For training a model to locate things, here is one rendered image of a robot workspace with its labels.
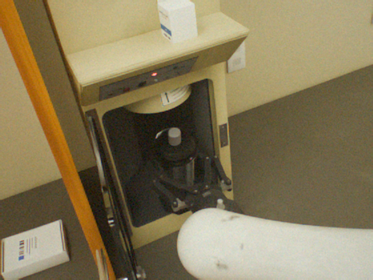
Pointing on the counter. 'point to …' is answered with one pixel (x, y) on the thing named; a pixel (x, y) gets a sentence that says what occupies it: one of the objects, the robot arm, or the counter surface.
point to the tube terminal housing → (95, 33)
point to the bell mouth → (160, 101)
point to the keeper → (223, 135)
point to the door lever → (104, 265)
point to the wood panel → (49, 123)
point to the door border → (112, 207)
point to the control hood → (153, 55)
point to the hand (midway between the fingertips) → (176, 159)
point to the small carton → (178, 20)
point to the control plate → (146, 79)
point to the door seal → (114, 201)
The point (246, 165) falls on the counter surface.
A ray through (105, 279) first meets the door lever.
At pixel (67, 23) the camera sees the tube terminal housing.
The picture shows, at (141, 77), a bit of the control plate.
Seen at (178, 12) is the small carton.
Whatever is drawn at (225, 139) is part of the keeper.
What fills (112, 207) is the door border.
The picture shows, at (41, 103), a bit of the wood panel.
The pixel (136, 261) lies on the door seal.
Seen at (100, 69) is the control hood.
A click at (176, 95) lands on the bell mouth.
